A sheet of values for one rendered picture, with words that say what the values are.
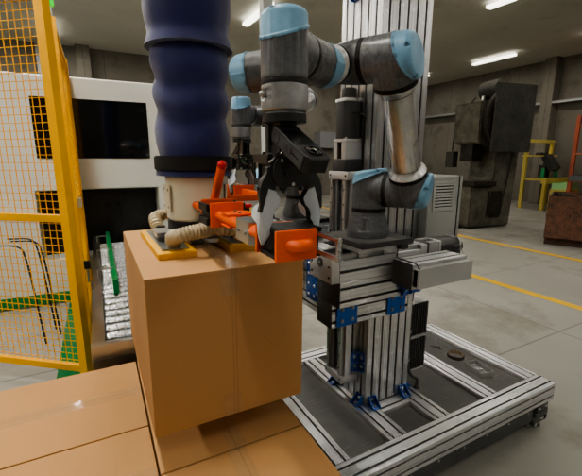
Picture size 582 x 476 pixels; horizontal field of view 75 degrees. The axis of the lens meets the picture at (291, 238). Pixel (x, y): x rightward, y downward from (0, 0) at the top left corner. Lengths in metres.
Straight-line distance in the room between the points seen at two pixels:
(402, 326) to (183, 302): 1.13
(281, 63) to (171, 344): 0.65
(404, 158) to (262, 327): 0.63
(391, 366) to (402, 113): 1.16
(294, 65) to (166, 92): 0.56
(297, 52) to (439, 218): 1.24
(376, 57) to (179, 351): 0.86
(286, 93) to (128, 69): 11.06
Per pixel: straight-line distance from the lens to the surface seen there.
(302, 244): 0.58
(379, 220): 1.30
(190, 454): 1.17
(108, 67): 11.58
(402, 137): 1.14
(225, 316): 0.96
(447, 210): 1.76
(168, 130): 1.11
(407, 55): 1.03
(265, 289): 0.98
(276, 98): 0.61
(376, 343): 1.74
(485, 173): 8.18
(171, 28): 1.12
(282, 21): 0.63
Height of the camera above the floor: 1.31
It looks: 12 degrees down
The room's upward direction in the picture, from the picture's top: straight up
